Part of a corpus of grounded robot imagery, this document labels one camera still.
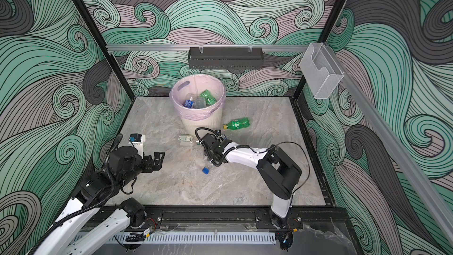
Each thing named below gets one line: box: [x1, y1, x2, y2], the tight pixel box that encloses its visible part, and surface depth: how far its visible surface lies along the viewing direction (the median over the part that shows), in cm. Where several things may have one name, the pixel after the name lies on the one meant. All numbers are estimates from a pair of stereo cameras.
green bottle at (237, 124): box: [222, 117, 251, 131], surface depth 103 cm
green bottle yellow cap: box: [199, 89, 218, 107], surface depth 100 cm
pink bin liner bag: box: [168, 74, 226, 121], surface depth 92 cm
